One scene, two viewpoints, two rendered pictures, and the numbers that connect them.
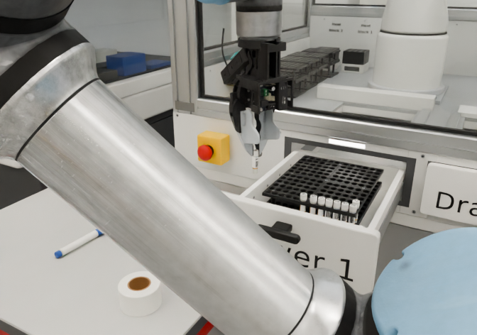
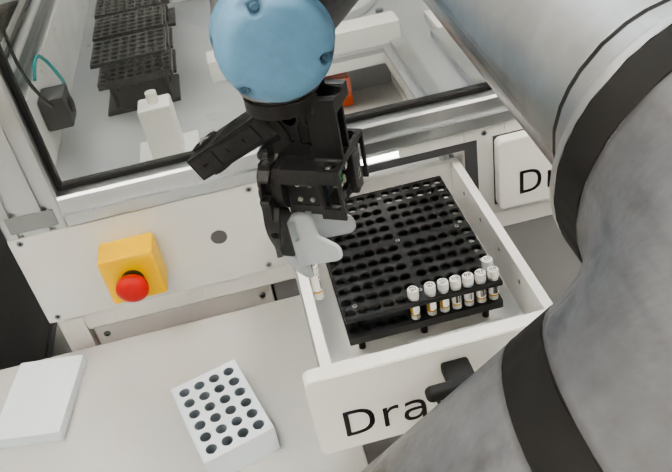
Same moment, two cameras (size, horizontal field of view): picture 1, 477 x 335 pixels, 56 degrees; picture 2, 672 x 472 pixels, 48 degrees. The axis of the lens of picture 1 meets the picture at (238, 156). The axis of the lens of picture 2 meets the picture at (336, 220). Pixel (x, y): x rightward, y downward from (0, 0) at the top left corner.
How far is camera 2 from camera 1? 0.42 m
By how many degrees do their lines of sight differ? 33
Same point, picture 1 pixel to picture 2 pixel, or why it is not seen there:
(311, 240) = not seen: hidden behind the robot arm
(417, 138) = (472, 112)
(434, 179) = (511, 158)
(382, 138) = (422, 131)
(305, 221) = (486, 341)
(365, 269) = not seen: hidden behind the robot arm
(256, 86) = (332, 178)
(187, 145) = (65, 286)
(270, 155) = (244, 231)
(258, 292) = not seen: outside the picture
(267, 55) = (335, 119)
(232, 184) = (183, 306)
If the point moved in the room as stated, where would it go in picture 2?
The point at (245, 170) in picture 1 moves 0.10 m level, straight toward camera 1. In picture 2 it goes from (203, 274) to (242, 308)
